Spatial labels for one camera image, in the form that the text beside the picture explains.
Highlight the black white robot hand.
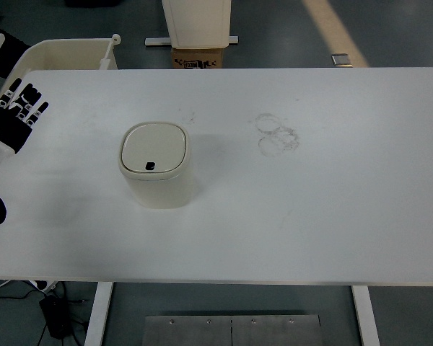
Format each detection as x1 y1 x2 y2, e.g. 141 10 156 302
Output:
0 78 49 163

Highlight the brown cardboard box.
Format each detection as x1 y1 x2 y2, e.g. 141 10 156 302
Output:
170 48 224 69

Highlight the white table leg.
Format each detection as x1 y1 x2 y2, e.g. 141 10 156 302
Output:
84 282 114 346
351 285 380 346

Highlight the black power adapter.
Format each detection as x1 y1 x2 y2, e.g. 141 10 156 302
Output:
39 296 71 340

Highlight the white left table leg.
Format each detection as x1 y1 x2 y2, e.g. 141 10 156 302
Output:
84 282 114 346

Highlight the cream lidded trash can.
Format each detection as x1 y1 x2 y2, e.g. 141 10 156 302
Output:
118 122 194 209

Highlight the white right table leg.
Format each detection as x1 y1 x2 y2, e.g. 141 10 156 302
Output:
351 285 380 346

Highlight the grey floor plate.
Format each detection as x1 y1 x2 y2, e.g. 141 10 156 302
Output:
331 53 353 67

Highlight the white metal base bar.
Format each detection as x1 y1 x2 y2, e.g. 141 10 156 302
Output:
144 35 239 47

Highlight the cream plastic bin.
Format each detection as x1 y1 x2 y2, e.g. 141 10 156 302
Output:
0 34 121 96

